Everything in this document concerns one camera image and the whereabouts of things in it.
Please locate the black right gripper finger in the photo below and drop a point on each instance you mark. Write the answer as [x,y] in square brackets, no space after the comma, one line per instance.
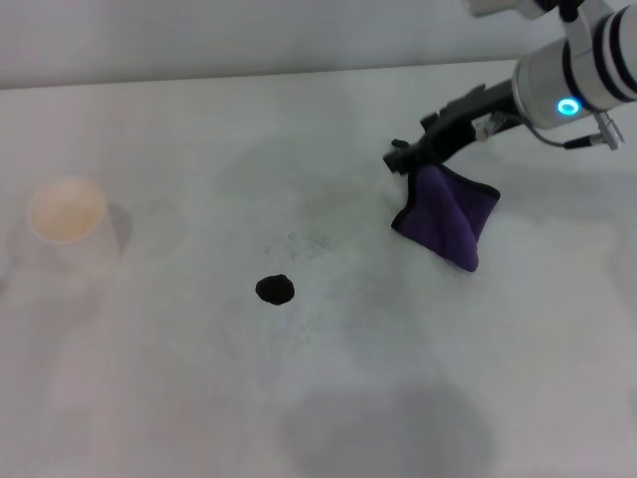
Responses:
[398,162]
[405,145]

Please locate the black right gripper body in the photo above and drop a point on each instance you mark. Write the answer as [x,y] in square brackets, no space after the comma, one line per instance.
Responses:
[463,127]

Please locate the purple rag with black trim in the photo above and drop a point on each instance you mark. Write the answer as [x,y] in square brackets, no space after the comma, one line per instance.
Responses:
[448,219]

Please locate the white paper cup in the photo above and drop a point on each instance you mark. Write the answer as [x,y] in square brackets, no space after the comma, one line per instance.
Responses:
[67,214]

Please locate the black water stain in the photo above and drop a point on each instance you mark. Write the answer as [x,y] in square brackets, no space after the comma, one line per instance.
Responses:
[274,290]

